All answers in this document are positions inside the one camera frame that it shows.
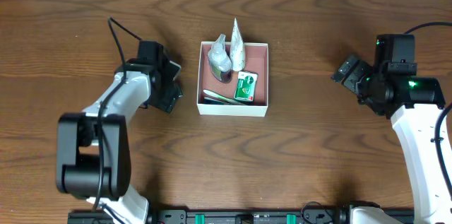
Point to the white cardboard box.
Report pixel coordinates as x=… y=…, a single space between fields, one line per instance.
x=256 y=62

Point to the green white soap packet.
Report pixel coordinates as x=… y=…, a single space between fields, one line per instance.
x=246 y=86

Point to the teal toothpaste tube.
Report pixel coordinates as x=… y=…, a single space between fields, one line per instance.
x=213 y=101

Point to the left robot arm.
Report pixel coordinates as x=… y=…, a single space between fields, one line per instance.
x=93 y=160

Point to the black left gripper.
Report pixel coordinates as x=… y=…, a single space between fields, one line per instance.
x=169 y=85

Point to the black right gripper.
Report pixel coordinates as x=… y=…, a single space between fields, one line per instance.
x=354 y=75

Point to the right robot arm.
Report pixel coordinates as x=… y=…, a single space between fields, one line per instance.
x=417 y=110

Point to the clear spray bottle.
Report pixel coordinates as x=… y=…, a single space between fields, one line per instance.
x=219 y=61

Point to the white cream tube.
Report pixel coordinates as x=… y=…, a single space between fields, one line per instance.
x=237 y=49

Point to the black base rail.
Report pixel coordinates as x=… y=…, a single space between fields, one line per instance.
x=309 y=215

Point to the green toothbrush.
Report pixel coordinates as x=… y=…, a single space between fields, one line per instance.
x=211 y=94

